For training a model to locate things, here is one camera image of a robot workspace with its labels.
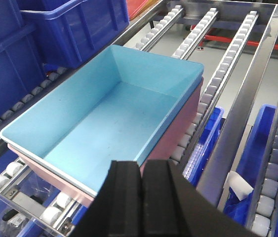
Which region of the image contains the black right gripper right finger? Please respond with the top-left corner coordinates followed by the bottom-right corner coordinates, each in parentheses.
top-left (143, 159), bottom-right (256, 237)

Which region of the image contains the red metal frame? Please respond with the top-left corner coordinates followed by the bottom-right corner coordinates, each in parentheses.
top-left (184, 27), bottom-right (278, 53)

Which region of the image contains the blue bin below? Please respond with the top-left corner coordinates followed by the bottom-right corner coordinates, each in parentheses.
top-left (183, 107), bottom-right (224, 187)
top-left (223, 104), bottom-right (278, 237)

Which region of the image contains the steel roller flow rack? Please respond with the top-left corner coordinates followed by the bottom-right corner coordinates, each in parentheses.
top-left (0, 0), bottom-right (278, 237)

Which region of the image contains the large blue crate left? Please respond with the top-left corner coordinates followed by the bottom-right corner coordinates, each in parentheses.
top-left (0, 0), bottom-right (45, 117)

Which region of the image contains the blue crate upper left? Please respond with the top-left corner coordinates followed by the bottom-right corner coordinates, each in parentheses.
top-left (17, 0), bottom-right (129, 68)

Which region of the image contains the blue bin below centre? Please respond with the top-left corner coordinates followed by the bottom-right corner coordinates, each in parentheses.
top-left (183, 107), bottom-right (224, 187)

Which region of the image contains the light blue plastic box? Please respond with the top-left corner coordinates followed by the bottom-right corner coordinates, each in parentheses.
top-left (0, 45), bottom-right (204, 201)

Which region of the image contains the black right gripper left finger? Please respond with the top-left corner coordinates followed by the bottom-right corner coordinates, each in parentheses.
top-left (71, 160), bottom-right (142, 237)

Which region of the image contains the blue bin below right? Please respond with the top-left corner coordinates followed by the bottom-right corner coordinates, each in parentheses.
top-left (223, 104), bottom-right (278, 237)

